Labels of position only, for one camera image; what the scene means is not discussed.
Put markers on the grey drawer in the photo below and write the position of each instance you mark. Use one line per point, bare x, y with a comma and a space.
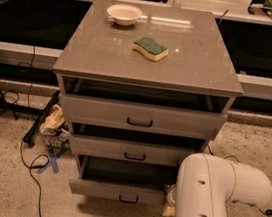
128, 150
125, 181
140, 117

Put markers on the crumpled bag of items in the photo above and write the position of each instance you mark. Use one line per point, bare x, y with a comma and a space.
54, 129

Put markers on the grey drawer cabinet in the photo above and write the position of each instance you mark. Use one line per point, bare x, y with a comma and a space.
196, 74

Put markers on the white bowl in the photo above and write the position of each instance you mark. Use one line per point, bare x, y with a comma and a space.
124, 15

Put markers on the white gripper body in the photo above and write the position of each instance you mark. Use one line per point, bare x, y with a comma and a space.
172, 196

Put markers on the blue tape cross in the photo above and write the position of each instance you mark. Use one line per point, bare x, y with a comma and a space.
54, 154

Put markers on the green yellow sponge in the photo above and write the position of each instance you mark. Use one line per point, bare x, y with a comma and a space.
150, 49

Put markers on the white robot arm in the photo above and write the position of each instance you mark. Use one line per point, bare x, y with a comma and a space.
206, 183

